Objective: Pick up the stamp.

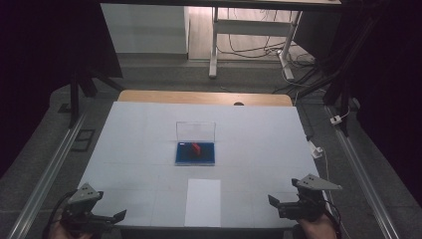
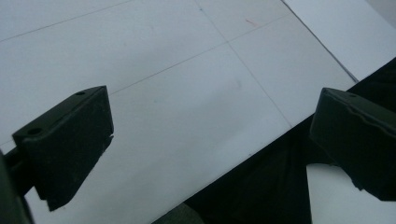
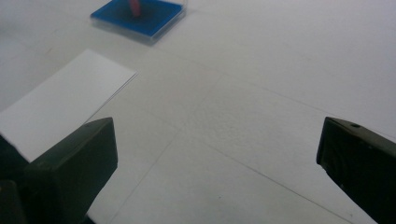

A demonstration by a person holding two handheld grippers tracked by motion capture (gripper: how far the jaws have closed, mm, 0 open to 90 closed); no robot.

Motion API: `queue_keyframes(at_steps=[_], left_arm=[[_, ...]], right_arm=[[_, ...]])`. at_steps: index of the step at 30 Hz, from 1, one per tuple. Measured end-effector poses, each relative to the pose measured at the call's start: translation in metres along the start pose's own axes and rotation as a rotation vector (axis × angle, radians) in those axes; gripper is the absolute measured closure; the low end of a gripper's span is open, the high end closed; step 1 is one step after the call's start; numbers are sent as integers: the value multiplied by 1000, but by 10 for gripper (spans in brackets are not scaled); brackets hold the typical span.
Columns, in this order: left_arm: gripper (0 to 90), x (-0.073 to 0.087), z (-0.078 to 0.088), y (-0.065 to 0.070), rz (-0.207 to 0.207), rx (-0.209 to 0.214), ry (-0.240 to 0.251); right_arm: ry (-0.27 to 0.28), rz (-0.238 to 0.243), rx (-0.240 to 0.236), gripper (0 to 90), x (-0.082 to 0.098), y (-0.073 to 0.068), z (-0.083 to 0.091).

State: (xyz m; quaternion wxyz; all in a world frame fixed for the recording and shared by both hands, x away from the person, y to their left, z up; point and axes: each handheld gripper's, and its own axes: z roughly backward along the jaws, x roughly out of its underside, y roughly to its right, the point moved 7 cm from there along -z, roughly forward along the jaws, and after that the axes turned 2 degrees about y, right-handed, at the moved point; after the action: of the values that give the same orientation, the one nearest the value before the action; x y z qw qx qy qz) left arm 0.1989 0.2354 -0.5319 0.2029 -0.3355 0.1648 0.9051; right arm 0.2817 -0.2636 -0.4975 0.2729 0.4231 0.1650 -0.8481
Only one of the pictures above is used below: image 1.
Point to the person's left hand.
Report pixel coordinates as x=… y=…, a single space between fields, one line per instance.
x=71 y=234

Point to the dark curtain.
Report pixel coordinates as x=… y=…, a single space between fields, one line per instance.
x=391 y=83
x=43 y=59

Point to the black floor plate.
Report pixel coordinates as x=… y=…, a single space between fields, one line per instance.
x=83 y=140

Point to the aluminium rail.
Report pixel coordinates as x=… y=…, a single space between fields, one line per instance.
x=49 y=172
x=361 y=179

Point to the white plug adapter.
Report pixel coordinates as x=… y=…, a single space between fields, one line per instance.
x=315 y=151

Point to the white cabinet panel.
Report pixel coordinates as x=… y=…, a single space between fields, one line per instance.
x=142 y=28

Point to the blue box with clear lid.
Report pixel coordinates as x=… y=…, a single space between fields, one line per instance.
x=195 y=156

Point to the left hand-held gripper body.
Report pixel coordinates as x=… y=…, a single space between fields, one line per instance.
x=83 y=199

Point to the white desk frame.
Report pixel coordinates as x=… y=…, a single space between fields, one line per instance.
x=252 y=27

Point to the red block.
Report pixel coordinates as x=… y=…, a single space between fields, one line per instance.
x=196 y=148

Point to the black metal stand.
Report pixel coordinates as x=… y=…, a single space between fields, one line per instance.
x=74 y=96
x=345 y=76

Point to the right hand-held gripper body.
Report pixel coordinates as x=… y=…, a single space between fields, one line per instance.
x=313 y=199

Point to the white paper sheet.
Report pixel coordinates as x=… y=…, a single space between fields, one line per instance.
x=203 y=204

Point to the person's right hand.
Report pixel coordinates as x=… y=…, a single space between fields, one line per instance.
x=316 y=229

